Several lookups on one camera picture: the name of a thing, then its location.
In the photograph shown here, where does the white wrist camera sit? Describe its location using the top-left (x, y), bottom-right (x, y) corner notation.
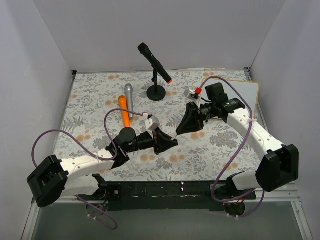
top-left (183, 88), bottom-right (202, 108)
top-left (144, 115), bottom-right (160, 133)

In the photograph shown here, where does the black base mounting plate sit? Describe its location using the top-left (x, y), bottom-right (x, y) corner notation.
top-left (77, 181), bottom-right (257, 213)

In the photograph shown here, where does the purple cable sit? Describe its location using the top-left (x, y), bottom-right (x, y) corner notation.
top-left (197, 76), bottom-right (265, 218)
top-left (31, 108), bottom-right (151, 231)

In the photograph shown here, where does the black microphone stand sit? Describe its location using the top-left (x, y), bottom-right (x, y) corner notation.
top-left (146, 69), bottom-right (166, 102)

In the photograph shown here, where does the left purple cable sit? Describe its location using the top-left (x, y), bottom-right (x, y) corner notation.
top-left (31, 108), bottom-right (151, 231)

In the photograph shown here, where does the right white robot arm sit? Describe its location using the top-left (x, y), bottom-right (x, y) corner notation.
top-left (176, 82), bottom-right (299, 199)

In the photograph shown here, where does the floral table mat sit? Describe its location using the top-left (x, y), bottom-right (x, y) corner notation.
top-left (54, 70), bottom-right (260, 182)

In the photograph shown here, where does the silver microphone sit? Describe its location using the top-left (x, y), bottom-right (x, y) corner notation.
top-left (124, 83), bottom-right (134, 120)

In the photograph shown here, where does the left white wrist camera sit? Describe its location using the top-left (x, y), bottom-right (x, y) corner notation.
top-left (144, 115), bottom-right (160, 133)

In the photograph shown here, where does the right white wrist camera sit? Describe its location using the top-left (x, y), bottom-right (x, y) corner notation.
top-left (183, 88), bottom-right (202, 108)

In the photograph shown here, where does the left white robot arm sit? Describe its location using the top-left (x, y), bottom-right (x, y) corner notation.
top-left (27, 127), bottom-right (178, 208)

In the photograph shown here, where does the black microphone orange tip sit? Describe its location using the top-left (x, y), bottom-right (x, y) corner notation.
top-left (137, 43), bottom-right (173, 84)

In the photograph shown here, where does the aluminium frame rail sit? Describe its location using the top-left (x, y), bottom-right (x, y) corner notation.
top-left (33, 179), bottom-right (300, 208)

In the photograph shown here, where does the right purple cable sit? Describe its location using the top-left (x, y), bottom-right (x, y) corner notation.
top-left (197, 76), bottom-right (265, 218)

